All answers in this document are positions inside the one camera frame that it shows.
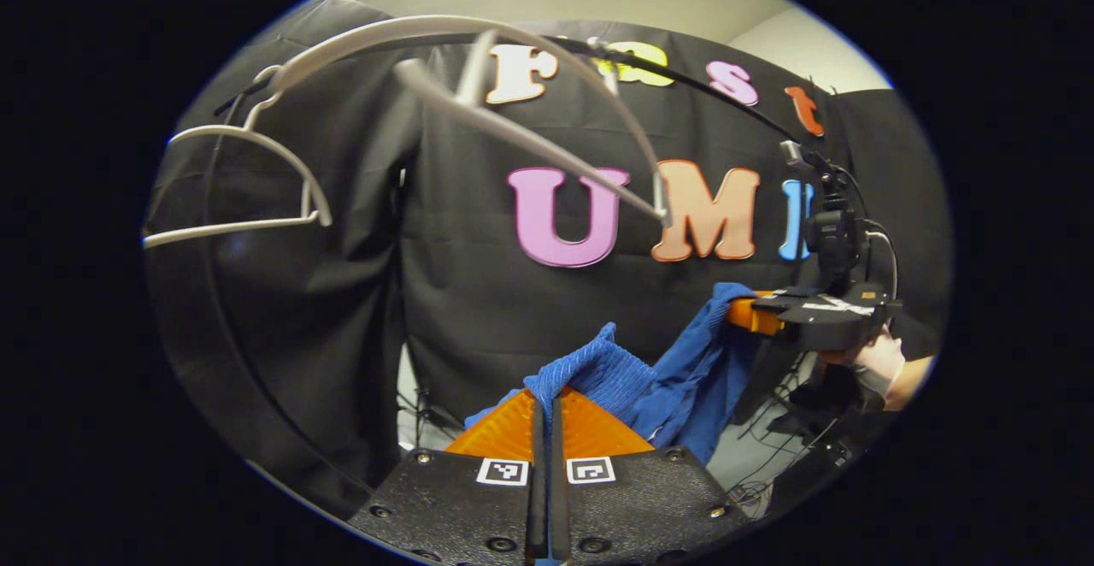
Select black clothes rack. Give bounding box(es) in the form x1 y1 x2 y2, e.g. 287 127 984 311
145 23 830 507

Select white hanger with taped hook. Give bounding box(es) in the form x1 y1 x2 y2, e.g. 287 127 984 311
256 15 676 229

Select black floor cables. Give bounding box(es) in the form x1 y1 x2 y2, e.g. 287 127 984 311
731 352 856 507

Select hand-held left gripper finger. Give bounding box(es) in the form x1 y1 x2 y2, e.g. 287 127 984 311
350 386 548 566
551 386 753 566

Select white plastic hanger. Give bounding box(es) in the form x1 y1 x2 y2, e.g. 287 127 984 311
144 66 332 251

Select blue corduroy jacket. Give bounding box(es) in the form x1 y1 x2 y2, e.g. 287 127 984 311
466 282 762 464

